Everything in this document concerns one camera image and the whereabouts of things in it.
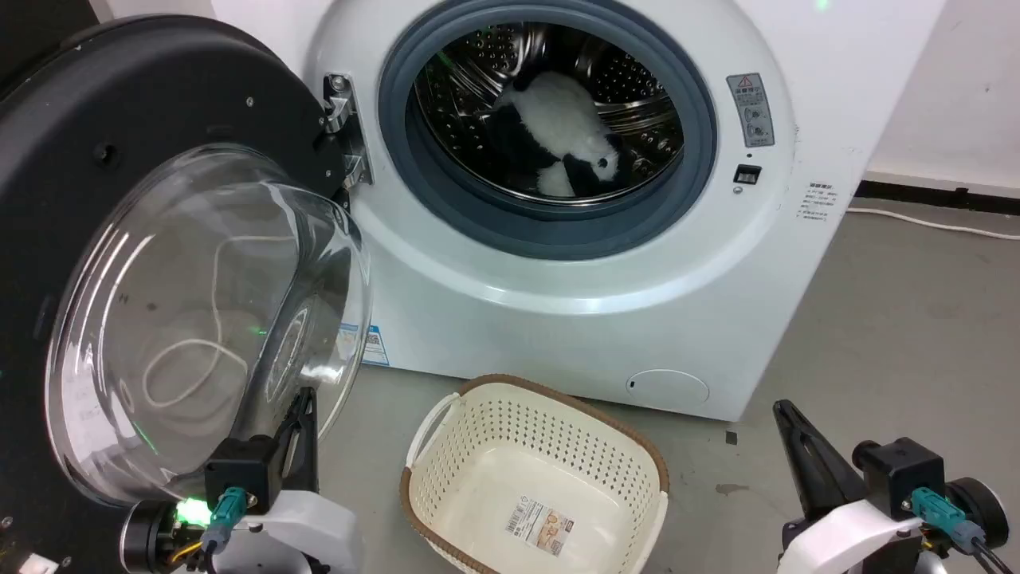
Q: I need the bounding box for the black wall baseboard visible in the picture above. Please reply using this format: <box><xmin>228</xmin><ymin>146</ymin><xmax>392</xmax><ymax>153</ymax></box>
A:
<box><xmin>854</xmin><ymin>180</ymin><xmax>1020</xmax><ymax>217</ymax></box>

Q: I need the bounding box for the teal right cable connector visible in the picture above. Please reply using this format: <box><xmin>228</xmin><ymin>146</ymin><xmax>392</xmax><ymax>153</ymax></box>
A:
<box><xmin>910</xmin><ymin>487</ymin><xmax>989</xmax><ymax>554</ymax></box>

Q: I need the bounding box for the white front-load washing machine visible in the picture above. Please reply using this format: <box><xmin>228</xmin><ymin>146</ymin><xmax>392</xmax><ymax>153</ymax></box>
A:
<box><xmin>211</xmin><ymin>0</ymin><xmax>947</xmax><ymax>423</ymax></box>

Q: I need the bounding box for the metal door hinge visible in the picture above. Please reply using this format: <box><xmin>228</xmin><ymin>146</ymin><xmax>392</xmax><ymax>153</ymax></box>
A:
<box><xmin>320</xmin><ymin>73</ymin><xmax>374</xmax><ymax>189</ymax></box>

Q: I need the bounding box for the white floor cable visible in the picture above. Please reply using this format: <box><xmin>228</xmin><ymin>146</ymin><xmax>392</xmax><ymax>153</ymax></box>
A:
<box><xmin>845</xmin><ymin>207</ymin><xmax>1020</xmax><ymax>242</ymax></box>

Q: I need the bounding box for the teal cable connector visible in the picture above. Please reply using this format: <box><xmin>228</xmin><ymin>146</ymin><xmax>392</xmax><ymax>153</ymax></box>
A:
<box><xmin>910</xmin><ymin>487</ymin><xmax>989</xmax><ymax>554</ymax></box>
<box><xmin>201</xmin><ymin>486</ymin><xmax>249</xmax><ymax>554</ymax></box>

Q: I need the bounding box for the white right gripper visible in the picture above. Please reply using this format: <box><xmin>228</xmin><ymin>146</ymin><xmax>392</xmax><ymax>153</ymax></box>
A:
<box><xmin>772</xmin><ymin>399</ymin><xmax>949</xmax><ymax>574</ymax></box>

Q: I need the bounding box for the grey warning sticker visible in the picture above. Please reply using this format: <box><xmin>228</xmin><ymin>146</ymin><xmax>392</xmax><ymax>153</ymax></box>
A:
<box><xmin>726</xmin><ymin>73</ymin><xmax>775</xmax><ymax>149</ymax></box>

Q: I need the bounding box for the blue and white label sticker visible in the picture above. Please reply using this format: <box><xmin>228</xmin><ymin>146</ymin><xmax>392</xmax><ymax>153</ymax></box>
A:
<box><xmin>335</xmin><ymin>322</ymin><xmax>390</xmax><ymax>368</ymax></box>

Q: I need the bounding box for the black round washer door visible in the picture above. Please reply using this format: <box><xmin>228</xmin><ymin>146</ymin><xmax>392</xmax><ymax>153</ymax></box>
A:
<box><xmin>0</xmin><ymin>14</ymin><xmax>349</xmax><ymax>574</ymax></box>

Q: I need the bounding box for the teal left cable connector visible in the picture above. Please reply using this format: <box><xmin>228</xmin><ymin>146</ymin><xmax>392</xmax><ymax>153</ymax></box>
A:
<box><xmin>201</xmin><ymin>486</ymin><xmax>249</xmax><ymax>554</ymax></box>

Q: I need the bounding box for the cream plastic laundry basket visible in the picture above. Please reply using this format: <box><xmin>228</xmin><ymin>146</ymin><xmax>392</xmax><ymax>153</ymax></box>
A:
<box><xmin>399</xmin><ymin>373</ymin><xmax>670</xmax><ymax>574</ymax></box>

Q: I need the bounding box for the clear glass door bowl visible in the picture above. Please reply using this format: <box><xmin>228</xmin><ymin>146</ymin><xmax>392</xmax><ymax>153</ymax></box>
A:
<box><xmin>45</xmin><ymin>144</ymin><xmax>374</xmax><ymax>506</ymax></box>

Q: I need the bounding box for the round drain filter cover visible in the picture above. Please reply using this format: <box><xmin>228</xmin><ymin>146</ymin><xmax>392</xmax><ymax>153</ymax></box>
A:
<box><xmin>626</xmin><ymin>368</ymin><xmax>711</xmax><ymax>407</ymax></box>

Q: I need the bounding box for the paper product label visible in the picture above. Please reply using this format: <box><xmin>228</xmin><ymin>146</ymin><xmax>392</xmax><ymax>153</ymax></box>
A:
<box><xmin>504</xmin><ymin>494</ymin><xmax>576</xmax><ymax>558</ymax></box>

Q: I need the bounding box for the white text sticker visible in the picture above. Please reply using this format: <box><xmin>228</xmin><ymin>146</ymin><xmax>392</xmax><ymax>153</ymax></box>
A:
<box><xmin>799</xmin><ymin>180</ymin><xmax>838</xmax><ymax>225</ymax></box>

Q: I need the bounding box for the stainless steel washer drum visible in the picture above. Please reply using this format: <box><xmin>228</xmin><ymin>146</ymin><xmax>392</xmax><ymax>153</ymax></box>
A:
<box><xmin>413</xmin><ymin>22</ymin><xmax>685</xmax><ymax>205</ymax></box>

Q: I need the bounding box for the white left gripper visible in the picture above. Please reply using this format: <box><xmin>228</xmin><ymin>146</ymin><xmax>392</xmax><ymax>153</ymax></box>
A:
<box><xmin>209</xmin><ymin>387</ymin><xmax>364</xmax><ymax>574</ymax></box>

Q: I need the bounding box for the black and white panda plush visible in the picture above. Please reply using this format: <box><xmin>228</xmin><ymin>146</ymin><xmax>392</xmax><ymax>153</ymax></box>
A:
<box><xmin>488</xmin><ymin>70</ymin><xmax>630</xmax><ymax>199</ymax></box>

